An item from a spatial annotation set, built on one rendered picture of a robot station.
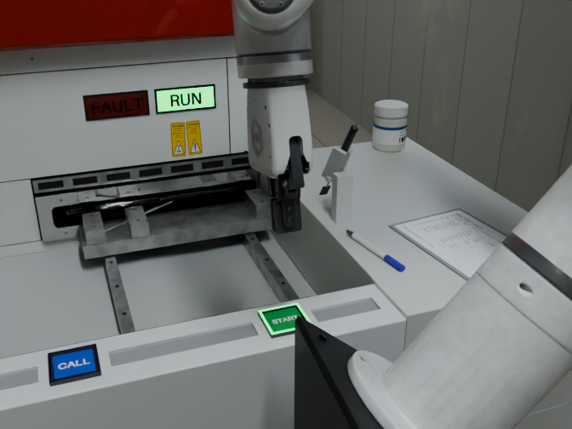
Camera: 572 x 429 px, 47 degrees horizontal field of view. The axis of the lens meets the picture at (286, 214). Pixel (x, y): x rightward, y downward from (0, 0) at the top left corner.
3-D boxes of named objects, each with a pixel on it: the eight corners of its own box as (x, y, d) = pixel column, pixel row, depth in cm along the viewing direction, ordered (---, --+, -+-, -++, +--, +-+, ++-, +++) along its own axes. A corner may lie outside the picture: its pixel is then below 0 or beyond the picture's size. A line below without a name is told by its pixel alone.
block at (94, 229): (83, 226, 127) (81, 213, 126) (101, 224, 128) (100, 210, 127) (87, 245, 120) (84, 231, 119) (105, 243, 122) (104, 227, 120)
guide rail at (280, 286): (231, 227, 140) (231, 214, 139) (240, 225, 141) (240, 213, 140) (323, 370, 98) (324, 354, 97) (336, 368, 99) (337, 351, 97)
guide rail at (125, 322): (100, 248, 132) (99, 235, 131) (111, 247, 133) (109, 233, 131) (140, 414, 90) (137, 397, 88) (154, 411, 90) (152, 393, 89)
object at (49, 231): (42, 238, 130) (34, 194, 126) (256, 206, 144) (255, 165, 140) (42, 242, 129) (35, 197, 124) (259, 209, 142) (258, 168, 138)
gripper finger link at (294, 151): (280, 113, 73) (271, 143, 77) (300, 173, 69) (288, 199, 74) (290, 112, 73) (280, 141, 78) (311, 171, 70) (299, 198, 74)
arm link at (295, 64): (226, 56, 76) (229, 82, 77) (248, 55, 68) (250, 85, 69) (294, 51, 79) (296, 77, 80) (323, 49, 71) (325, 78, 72)
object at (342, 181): (319, 210, 114) (321, 136, 108) (340, 207, 115) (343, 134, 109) (334, 225, 109) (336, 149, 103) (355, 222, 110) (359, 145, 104)
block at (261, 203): (244, 203, 137) (244, 189, 136) (260, 200, 138) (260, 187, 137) (256, 219, 130) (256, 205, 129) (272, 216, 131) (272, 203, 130)
